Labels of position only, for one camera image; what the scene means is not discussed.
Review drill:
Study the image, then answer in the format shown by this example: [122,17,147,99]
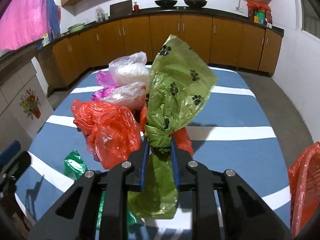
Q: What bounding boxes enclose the red plastic bag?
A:
[71,99,142,170]
[140,105,194,156]

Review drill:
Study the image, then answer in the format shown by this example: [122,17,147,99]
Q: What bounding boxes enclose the magenta plastic bag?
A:
[91,70,119,101]

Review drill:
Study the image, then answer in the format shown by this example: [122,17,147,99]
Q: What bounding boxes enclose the white translucent plastic bag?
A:
[102,51,149,111]

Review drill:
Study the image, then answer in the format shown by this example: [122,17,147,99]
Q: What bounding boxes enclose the green paw print bag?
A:
[128,35,218,219]

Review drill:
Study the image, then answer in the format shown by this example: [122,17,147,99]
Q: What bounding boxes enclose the dark green plastic bag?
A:
[63,150,88,180]

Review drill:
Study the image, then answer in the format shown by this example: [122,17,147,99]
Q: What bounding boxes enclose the lower wooden kitchen cabinets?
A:
[37,14,284,89]

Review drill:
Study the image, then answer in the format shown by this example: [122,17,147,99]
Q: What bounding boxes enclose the flower decal cabinet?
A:
[0,58,53,151]

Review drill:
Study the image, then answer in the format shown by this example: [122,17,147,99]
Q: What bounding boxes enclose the red plastic waste basket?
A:
[288,142,319,237]

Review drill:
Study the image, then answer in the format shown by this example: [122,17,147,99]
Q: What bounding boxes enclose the blue white striped tablecloth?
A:
[17,66,292,239]

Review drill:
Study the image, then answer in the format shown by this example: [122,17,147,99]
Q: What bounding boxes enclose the green basin on counter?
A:
[68,23,85,33]

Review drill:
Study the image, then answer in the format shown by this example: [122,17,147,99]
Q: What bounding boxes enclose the pink blue hanging cloth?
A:
[1,0,61,50]

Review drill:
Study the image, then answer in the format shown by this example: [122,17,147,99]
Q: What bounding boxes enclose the glass jar on counter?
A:
[95,7,108,23]

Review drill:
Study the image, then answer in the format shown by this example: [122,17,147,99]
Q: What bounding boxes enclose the dark wooden cutting board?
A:
[110,0,133,18]

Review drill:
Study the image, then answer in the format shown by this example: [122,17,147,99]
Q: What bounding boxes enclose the red bottle on counter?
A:
[133,2,139,13]

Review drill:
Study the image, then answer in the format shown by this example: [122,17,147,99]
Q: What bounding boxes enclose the black wok left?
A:
[155,0,177,9]

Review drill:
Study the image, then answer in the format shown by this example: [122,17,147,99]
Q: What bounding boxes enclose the black lidded wok right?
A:
[184,0,207,9]

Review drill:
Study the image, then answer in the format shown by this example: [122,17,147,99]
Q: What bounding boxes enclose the green yellow boxes on counter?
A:
[253,10,272,28]

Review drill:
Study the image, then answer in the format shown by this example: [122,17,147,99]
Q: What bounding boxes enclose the red bag on counter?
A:
[247,0,271,22]

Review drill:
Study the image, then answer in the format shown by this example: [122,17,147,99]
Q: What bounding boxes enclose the barred window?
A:
[301,0,319,39]

